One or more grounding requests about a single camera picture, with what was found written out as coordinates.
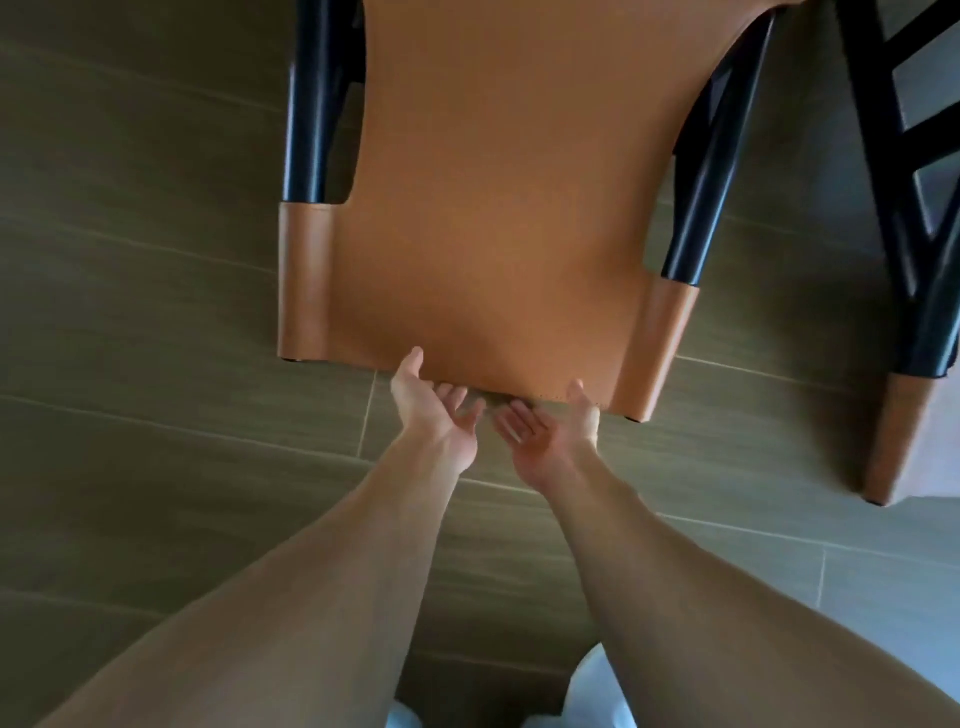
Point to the person's left hand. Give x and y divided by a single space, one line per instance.
431 420

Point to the person's right hand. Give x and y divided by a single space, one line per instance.
566 450

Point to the brown leather black-frame chair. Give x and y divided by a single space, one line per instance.
495 225
896 435

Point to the person's left forearm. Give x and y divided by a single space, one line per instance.
315 600

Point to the person's right forearm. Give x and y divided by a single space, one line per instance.
712 615

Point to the person's white right shoe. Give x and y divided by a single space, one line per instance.
589 697

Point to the person's white shoe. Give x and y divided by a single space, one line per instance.
589 697
401 718

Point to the person's white left shoe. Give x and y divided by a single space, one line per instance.
401 718

